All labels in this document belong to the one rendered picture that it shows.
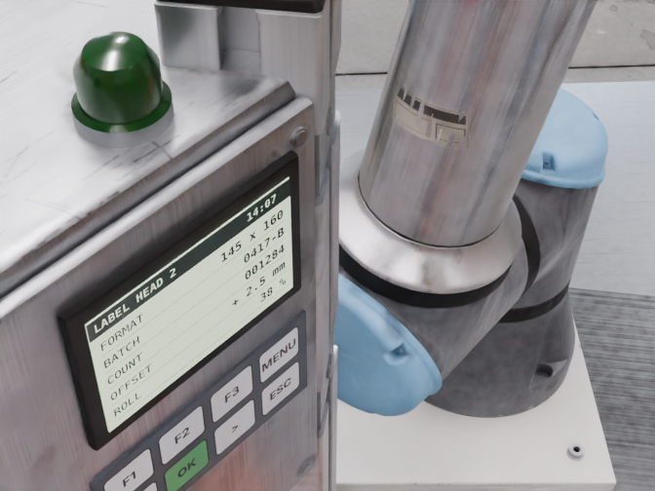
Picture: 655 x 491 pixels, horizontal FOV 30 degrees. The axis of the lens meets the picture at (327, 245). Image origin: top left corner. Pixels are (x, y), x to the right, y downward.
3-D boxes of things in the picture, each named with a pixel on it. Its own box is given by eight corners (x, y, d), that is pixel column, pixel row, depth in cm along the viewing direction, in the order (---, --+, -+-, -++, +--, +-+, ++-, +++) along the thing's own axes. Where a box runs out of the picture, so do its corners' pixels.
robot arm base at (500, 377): (375, 408, 90) (389, 318, 83) (379, 265, 101) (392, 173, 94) (579, 426, 90) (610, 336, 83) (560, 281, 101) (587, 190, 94)
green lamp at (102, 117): (53, 117, 32) (38, 46, 30) (129, 71, 33) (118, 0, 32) (118, 162, 31) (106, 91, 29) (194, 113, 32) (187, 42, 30)
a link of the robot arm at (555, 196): (606, 245, 90) (652, 98, 81) (512, 350, 82) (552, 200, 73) (469, 174, 95) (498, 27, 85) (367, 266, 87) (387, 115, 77)
